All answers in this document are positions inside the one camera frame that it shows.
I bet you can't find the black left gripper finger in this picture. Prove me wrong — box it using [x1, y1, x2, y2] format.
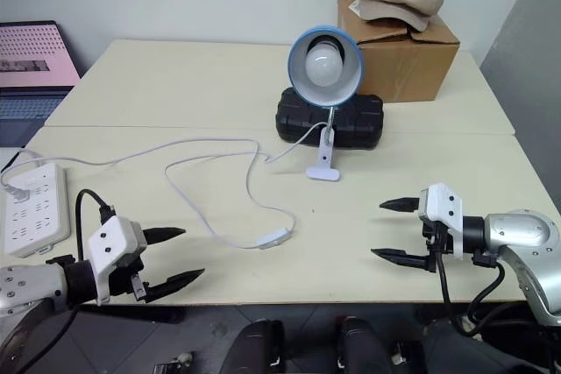
[140, 226, 188, 247]
[146, 267, 207, 304]

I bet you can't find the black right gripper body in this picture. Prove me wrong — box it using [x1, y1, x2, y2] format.
[421, 215, 457, 274]

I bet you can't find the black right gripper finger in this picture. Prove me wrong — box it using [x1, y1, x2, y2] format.
[378, 196, 422, 215]
[369, 247, 430, 272]

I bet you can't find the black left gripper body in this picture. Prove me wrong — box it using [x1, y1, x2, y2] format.
[107, 256, 153, 304]

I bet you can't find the blue clip desk lamp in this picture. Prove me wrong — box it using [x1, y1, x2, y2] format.
[287, 25, 366, 183]

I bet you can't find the dark rounded shape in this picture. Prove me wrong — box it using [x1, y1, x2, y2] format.
[235, 318, 287, 374]
[335, 314, 394, 374]

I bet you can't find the black plastic case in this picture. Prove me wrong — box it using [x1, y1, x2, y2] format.
[274, 86, 385, 152]

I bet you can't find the white power strip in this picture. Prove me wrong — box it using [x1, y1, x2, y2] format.
[0, 162, 73, 260]

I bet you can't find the white power plug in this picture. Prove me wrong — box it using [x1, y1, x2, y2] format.
[5, 184, 32, 205]

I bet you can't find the brown cardboard box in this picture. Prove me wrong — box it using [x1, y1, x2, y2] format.
[336, 0, 461, 104]

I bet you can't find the white light bulb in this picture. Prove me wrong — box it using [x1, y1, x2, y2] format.
[304, 39, 344, 88]

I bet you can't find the open laptop with pink screen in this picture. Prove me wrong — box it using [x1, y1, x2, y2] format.
[0, 19, 83, 148]

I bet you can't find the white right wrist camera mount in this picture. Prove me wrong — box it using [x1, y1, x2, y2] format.
[417, 182, 466, 260]

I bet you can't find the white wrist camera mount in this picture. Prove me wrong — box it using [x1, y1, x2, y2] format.
[417, 182, 466, 260]
[85, 215, 148, 306]

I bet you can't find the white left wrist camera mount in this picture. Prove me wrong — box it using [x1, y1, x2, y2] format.
[85, 215, 148, 306]

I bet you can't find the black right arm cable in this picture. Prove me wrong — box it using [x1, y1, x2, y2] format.
[431, 250, 523, 338]

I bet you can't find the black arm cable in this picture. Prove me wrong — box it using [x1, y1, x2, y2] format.
[431, 250, 523, 338]
[75, 188, 117, 262]

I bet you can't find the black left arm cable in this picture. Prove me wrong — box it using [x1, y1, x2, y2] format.
[75, 188, 117, 262]

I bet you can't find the white inline cord switch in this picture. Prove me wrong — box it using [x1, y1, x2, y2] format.
[257, 227, 294, 251]

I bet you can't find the white lamp power cord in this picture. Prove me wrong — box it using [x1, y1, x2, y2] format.
[0, 121, 330, 252]

